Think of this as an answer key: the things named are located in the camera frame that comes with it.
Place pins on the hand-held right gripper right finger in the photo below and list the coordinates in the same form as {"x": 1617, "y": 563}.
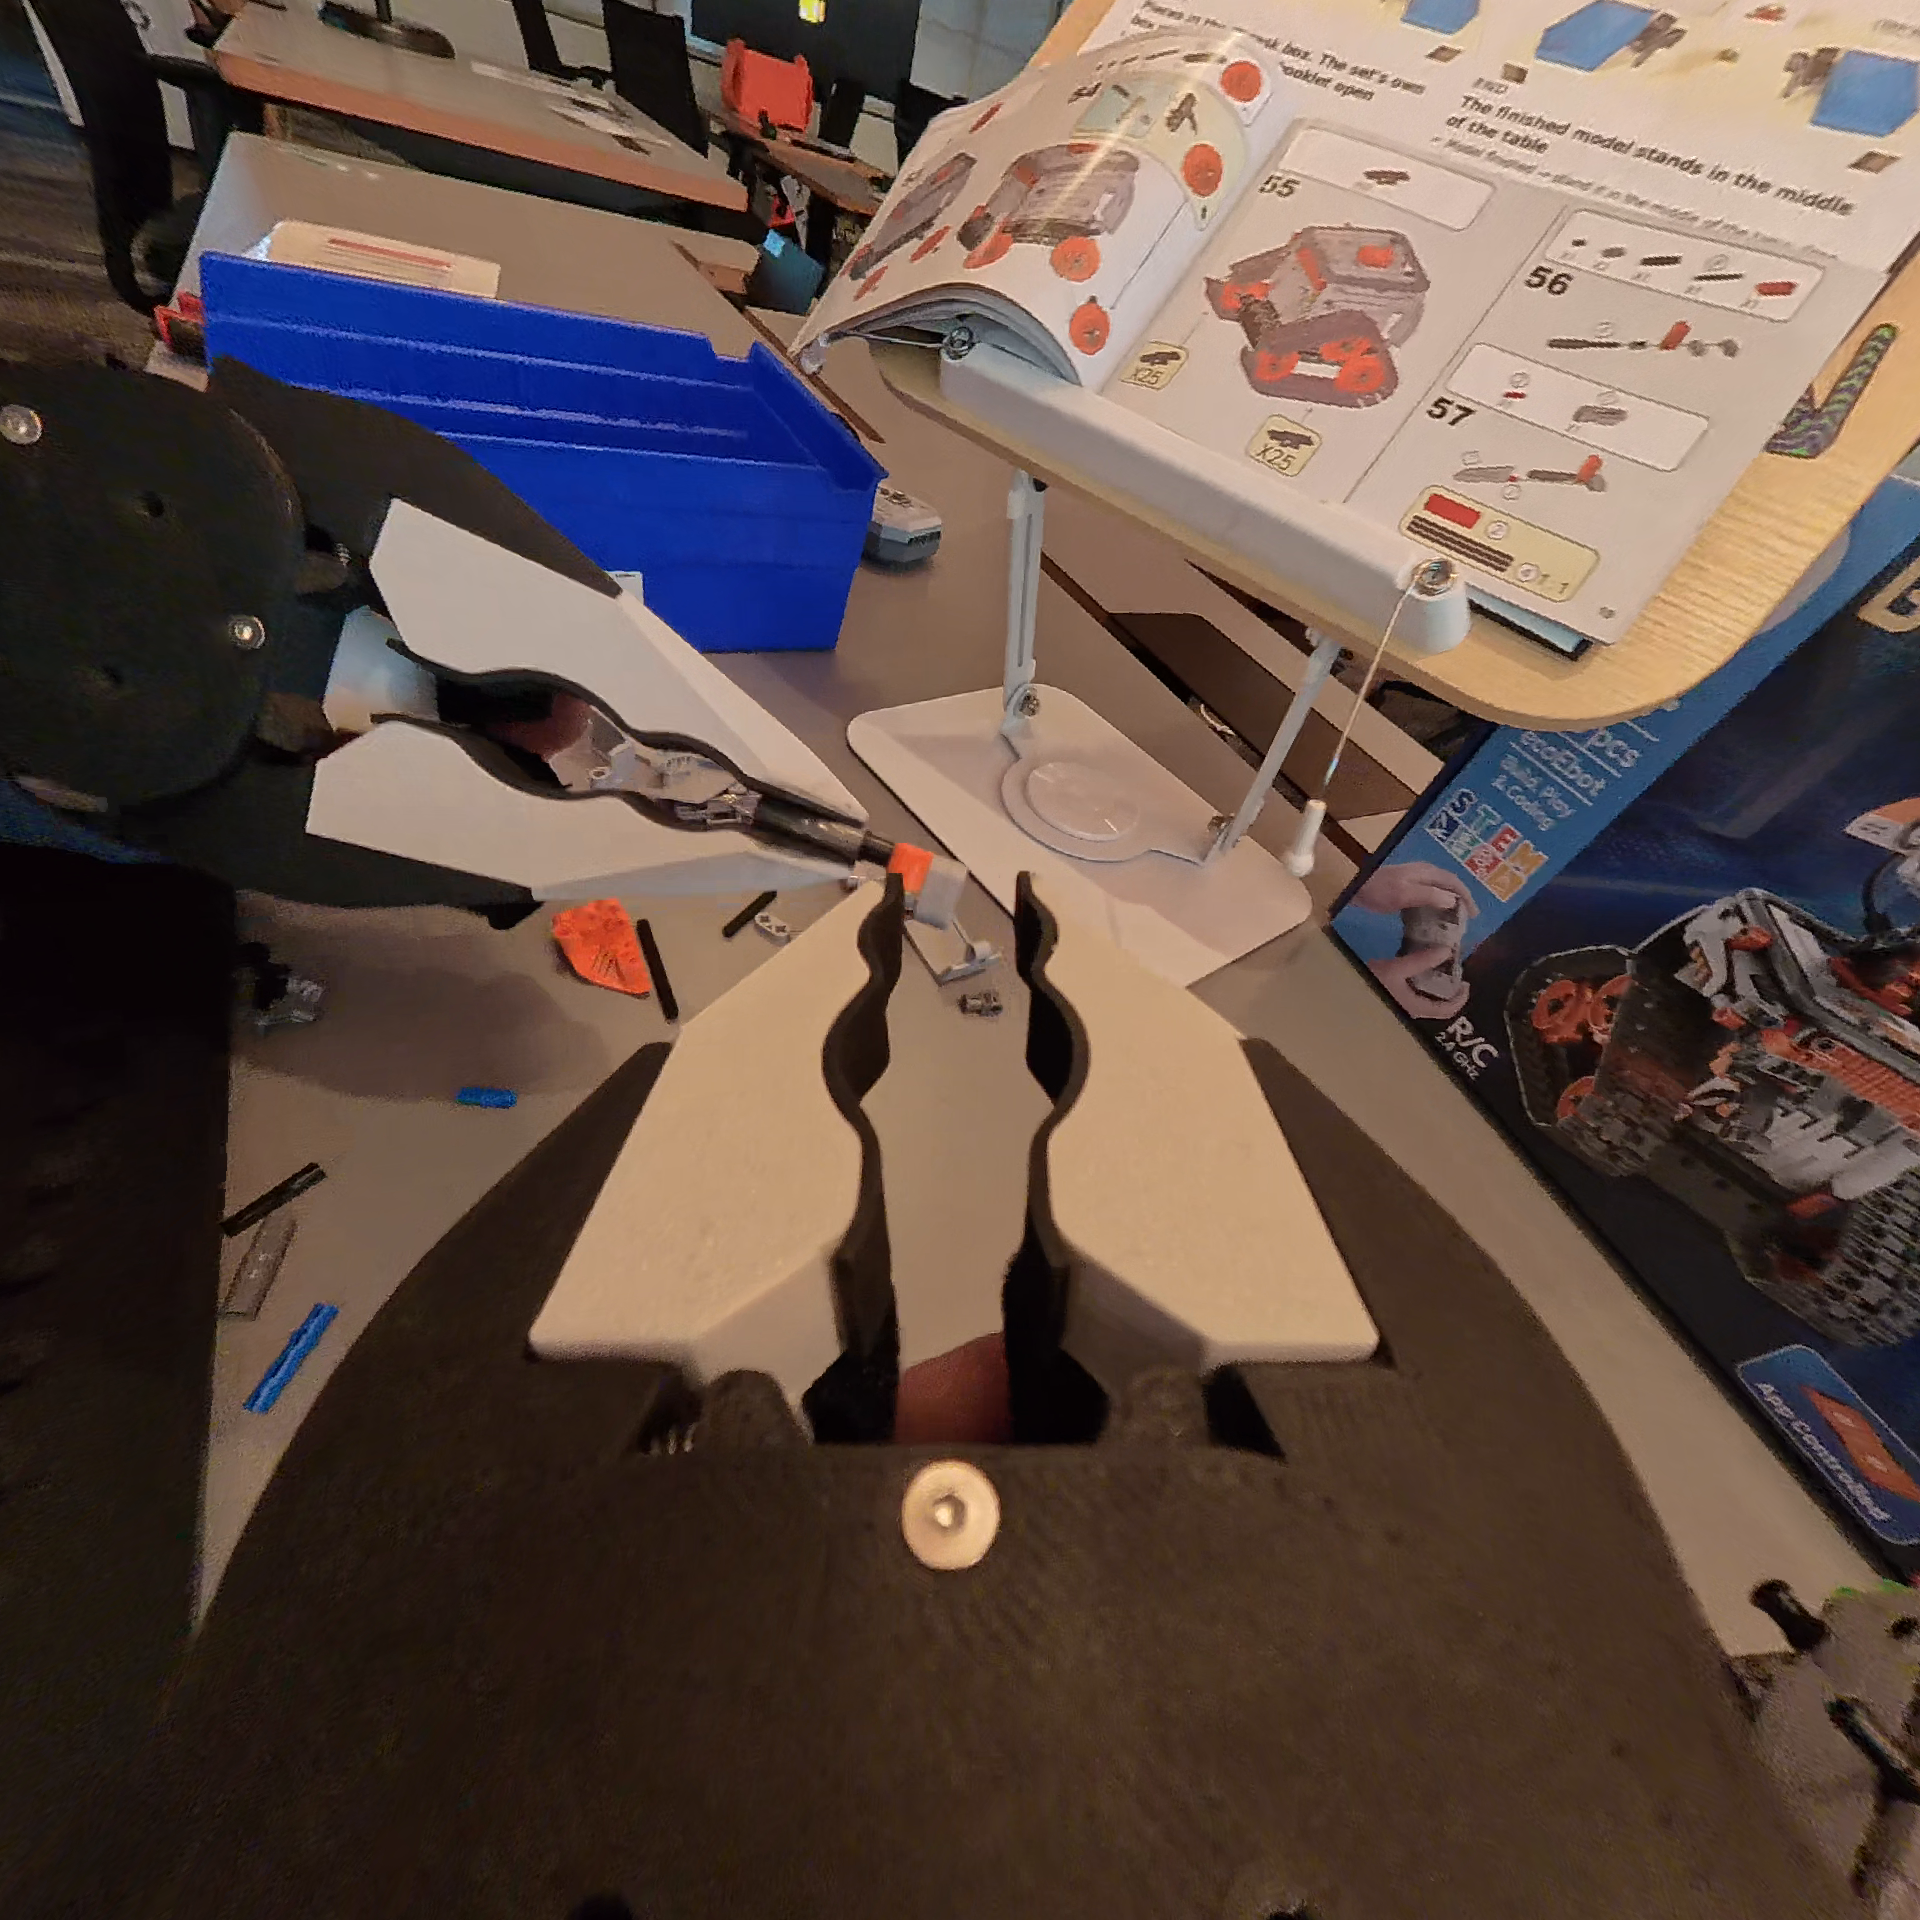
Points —
{"x": 1215, "y": 1199}

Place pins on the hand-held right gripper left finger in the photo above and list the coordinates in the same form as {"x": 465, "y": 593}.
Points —
{"x": 704, "y": 1199}

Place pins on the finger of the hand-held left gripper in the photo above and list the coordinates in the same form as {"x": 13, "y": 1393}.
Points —
{"x": 449, "y": 812}
{"x": 522, "y": 599}

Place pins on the blue storage bin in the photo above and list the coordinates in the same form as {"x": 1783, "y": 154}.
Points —
{"x": 597, "y": 448}

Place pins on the orange wedge plate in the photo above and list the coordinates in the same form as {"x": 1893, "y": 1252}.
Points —
{"x": 597, "y": 945}

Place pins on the grey tube connector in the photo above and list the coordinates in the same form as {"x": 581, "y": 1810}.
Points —
{"x": 786, "y": 813}
{"x": 257, "y": 1268}

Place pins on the black connector pin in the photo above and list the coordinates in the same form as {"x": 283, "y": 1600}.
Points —
{"x": 865, "y": 852}
{"x": 269, "y": 1199}

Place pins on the orange two-hole beam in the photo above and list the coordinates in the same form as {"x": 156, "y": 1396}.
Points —
{"x": 907, "y": 860}

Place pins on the person's left hand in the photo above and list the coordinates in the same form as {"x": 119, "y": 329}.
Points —
{"x": 542, "y": 736}

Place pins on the person's right hand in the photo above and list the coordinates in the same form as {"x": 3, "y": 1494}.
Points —
{"x": 954, "y": 1396}

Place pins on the short black axle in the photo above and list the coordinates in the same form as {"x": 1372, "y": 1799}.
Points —
{"x": 744, "y": 918}

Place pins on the grey curved panel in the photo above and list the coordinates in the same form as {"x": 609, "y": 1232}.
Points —
{"x": 971, "y": 953}

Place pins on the white sheet red print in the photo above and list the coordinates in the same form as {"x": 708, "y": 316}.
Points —
{"x": 374, "y": 258}

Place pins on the grey toy motor block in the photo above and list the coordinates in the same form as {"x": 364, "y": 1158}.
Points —
{"x": 898, "y": 525}

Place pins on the teal box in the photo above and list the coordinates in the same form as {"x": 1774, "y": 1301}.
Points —
{"x": 786, "y": 272}

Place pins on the long blue pin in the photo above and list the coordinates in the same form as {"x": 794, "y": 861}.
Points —
{"x": 291, "y": 1359}

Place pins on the black office chair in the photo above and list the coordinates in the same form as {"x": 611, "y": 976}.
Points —
{"x": 542, "y": 40}
{"x": 126, "y": 152}
{"x": 652, "y": 65}

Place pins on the wooden office desk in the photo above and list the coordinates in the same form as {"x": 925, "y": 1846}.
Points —
{"x": 449, "y": 103}

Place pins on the black studded mat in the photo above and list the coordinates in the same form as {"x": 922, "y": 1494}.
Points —
{"x": 104, "y": 1199}

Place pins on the blue toy box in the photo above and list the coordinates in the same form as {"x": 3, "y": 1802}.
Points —
{"x": 1651, "y": 899}

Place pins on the instruction booklet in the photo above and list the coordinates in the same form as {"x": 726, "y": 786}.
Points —
{"x": 1349, "y": 228}

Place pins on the wall monitor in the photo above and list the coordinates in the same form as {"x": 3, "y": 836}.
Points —
{"x": 870, "y": 27}

